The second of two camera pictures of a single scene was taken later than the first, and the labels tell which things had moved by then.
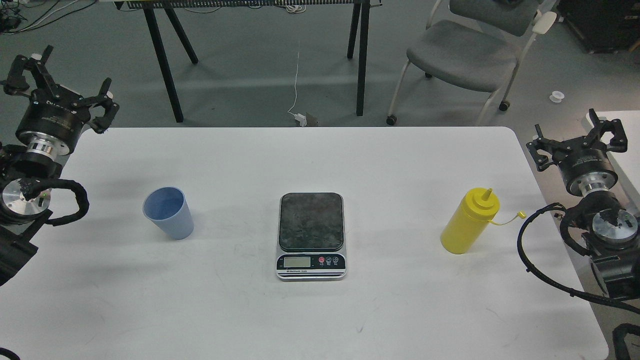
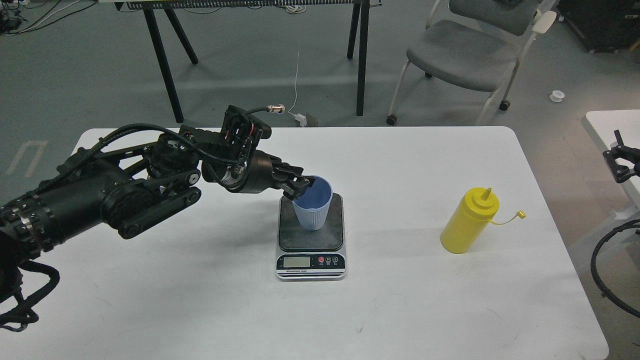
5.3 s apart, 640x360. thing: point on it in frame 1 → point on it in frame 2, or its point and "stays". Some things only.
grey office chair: (479, 52) stays
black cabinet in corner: (602, 26) stays
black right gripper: (586, 171) → (626, 154)
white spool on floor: (556, 96) stays
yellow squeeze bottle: (476, 209) stays
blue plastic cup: (167, 207) → (312, 207)
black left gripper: (54, 117) → (257, 172)
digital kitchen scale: (311, 238) stays
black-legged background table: (359, 21) stays
